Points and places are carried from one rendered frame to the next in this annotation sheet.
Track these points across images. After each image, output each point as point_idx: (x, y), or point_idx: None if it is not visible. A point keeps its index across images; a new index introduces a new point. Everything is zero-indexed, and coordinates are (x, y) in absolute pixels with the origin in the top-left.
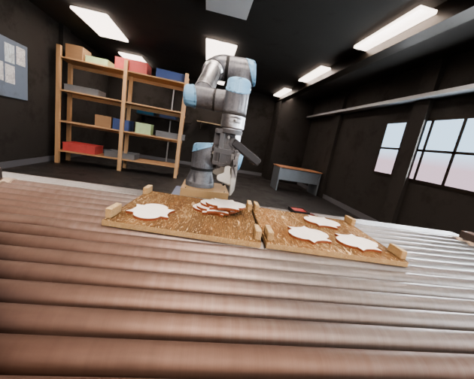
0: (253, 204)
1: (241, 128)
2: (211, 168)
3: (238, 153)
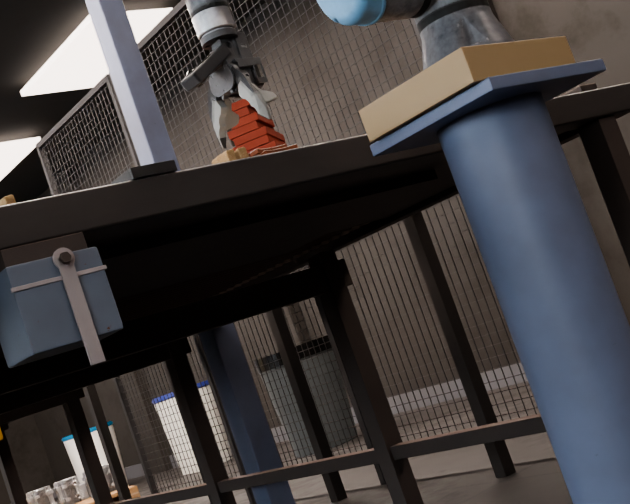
0: (235, 158)
1: (198, 38)
2: (418, 22)
3: (211, 75)
